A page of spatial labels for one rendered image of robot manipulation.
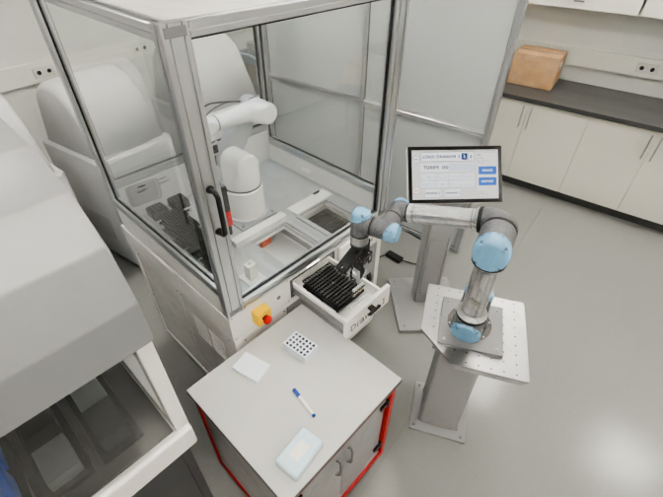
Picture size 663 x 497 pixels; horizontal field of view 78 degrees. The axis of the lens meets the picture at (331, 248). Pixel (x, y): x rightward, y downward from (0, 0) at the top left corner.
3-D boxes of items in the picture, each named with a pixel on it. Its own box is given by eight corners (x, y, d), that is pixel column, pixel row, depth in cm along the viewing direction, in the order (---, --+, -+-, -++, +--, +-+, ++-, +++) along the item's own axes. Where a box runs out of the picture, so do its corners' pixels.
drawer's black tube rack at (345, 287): (363, 294, 187) (364, 284, 183) (337, 316, 177) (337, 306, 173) (329, 271, 199) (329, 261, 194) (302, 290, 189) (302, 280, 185)
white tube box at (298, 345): (318, 350, 173) (318, 345, 170) (305, 364, 168) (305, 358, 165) (296, 335, 178) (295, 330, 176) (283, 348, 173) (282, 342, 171)
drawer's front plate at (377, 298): (388, 302, 186) (390, 284, 179) (345, 339, 170) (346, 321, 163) (385, 300, 187) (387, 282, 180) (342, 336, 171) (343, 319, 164)
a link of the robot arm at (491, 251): (484, 323, 169) (523, 222, 132) (476, 351, 160) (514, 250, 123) (456, 314, 174) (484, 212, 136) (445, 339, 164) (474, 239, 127)
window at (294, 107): (374, 210, 212) (394, -5, 150) (241, 298, 164) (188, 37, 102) (373, 209, 212) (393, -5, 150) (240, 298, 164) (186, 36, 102)
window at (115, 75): (221, 285, 155) (162, 39, 100) (219, 286, 155) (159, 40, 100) (117, 198, 200) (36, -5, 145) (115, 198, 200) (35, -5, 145)
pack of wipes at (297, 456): (303, 430, 147) (302, 424, 144) (324, 446, 142) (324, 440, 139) (274, 465, 137) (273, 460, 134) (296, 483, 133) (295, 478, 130)
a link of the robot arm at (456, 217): (524, 200, 139) (391, 190, 163) (518, 218, 132) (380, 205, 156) (522, 228, 146) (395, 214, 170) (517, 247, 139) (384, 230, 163)
